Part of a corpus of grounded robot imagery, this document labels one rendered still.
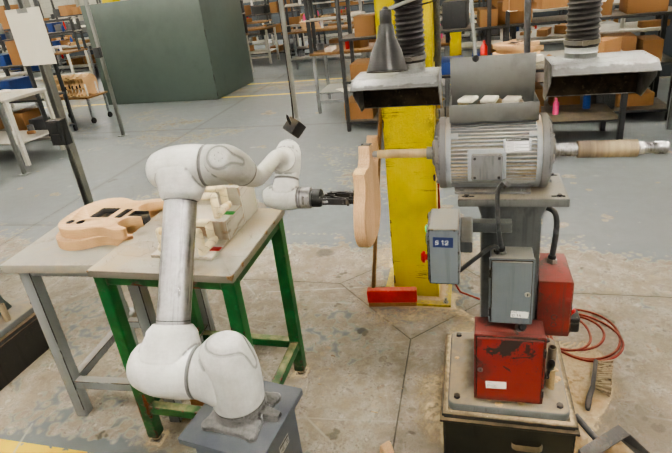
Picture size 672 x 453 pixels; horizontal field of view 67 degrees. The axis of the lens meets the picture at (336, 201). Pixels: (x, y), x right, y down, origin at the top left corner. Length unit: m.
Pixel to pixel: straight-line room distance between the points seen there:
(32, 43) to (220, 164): 1.84
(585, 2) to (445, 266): 0.91
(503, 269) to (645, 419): 1.12
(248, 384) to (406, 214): 1.70
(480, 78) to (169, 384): 1.39
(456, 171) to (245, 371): 0.93
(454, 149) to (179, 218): 0.91
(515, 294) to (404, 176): 1.19
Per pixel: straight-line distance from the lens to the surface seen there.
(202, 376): 1.53
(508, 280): 1.88
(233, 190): 2.20
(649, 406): 2.78
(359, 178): 1.87
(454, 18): 6.48
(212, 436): 1.65
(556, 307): 2.07
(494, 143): 1.77
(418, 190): 2.89
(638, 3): 6.69
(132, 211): 2.51
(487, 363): 2.07
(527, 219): 1.88
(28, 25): 3.18
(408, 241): 3.04
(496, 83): 1.89
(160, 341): 1.59
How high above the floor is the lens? 1.86
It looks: 23 degrees down
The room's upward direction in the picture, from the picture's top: 7 degrees counter-clockwise
